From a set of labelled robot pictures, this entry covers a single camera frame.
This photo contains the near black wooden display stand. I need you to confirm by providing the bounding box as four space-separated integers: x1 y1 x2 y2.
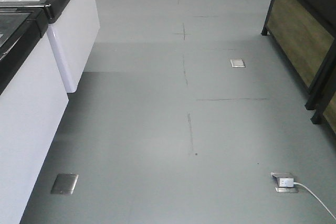
311 73 335 132

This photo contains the far black wooden display stand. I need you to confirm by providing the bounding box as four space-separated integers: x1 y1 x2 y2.
261 0 335 110

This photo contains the far white chest freezer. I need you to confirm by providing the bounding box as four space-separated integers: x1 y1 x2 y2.
1 0 100 93

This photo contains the closed steel floor socket far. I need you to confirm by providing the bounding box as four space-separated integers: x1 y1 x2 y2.
230 59 246 68

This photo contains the black wooden display stand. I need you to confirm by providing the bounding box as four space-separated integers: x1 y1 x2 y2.
311 73 335 132
261 0 335 110

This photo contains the open steel floor socket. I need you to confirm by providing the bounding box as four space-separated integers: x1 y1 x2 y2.
270 172 298 193

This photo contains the white chest freezer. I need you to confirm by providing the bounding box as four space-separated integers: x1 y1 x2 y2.
1 0 100 93
1 9 68 223

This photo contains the closed steel floor socket left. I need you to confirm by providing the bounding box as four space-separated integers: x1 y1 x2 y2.
50 173 79 195

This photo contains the closed steel floor socket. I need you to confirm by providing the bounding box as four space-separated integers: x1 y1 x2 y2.
230 59 246 68
50 173 79 195

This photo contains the white power plug adapter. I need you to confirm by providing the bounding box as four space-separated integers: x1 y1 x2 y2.
277 177 294 188

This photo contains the near white chest freezer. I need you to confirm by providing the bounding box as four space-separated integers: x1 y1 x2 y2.
1 9 68 223

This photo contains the white power cable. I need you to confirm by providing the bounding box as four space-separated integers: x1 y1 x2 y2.
293 181 336 221

